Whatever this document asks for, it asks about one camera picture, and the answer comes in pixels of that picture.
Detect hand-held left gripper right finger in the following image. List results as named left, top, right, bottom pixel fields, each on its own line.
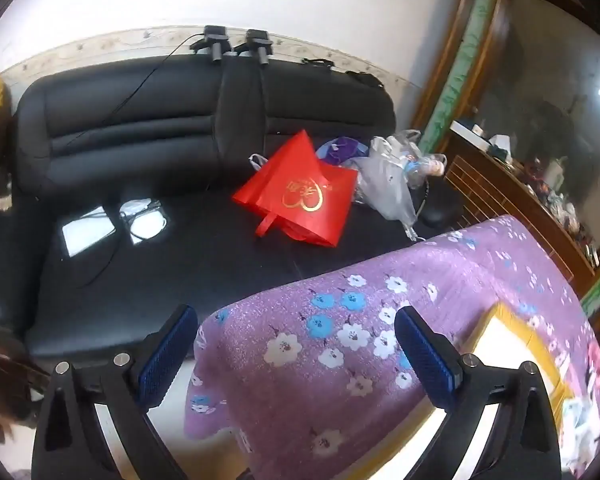
left=394, top=305, right=563, bottom=480

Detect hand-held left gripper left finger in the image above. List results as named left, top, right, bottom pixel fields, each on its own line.
left=31, top=304, right=199, bottom=480

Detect purple floral tablecloth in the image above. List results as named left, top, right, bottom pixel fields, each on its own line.
left=184, top=215, right=600, bottom=480

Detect clear plastic packet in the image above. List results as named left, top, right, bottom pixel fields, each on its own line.
left=119, top=199, right=173, bottom=246

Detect white paper sheet on sofa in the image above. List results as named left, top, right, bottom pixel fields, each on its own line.
left=61, top=205, right=117, bottom=260

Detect pink cloth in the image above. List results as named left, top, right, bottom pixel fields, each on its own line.
left=582, top=332, right=600, bottom=411

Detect white printed packet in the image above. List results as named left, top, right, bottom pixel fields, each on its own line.
left=562, top=397, right=600, bottom=468

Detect clear plastic bag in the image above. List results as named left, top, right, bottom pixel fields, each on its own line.
left=352, top=130, right=448, bottom=238

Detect wooden cabinet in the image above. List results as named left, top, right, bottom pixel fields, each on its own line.
left=410, top=0, right=600, bottom=321

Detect small doll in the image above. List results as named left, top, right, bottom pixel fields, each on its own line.
left=405, top=152, right=448, bottom=181

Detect cluttered wooden shelf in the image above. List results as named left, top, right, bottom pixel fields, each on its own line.
left=510, top=155, right=600, bottom=266

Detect red gift bag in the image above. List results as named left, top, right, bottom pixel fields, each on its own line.
left=231, top=129, right=359, bottom=248

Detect purple bag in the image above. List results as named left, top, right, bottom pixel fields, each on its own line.
left=315, top=136, right=368, bottom=165

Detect white jug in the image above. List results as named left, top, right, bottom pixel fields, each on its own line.
left=542, top=157, right=568, bottom=188

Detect flat white box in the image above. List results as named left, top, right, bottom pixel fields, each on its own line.
left=450, top=120, right=491, bottom=151

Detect black leather sofa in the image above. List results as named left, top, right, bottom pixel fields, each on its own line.
left=0, top=52, right=461, bottom=361

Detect black clamp device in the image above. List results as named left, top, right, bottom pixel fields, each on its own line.
left=190, top=25, right=231, bottom=65
left=234, top=29, right=273, bottom=66

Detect thin black cable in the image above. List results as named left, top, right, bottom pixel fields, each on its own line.
left=62, top=34, right=203, bottom=153

